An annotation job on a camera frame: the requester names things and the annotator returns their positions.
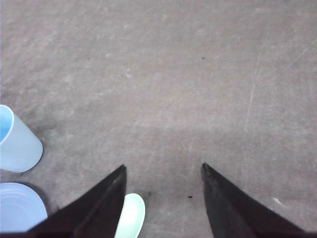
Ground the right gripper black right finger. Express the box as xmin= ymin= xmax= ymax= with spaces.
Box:
xmin=201 ymin=163 xmax=317 ymax=238

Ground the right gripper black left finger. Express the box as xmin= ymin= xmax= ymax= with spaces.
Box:
xmin=27 ymin=165 xmax=127 ymax=238

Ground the mint green plastic spoon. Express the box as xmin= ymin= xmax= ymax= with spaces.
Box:
xmin=114 ymin=193 xmax=146 ymax=238

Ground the light blue plastic cup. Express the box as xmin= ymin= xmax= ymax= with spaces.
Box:
xmin=0 ymin=105 xmax=43 ymax=173

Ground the blue plastic plate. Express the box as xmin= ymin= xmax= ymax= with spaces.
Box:
xmin=0 ymin=182 xmax=48 ymax=233

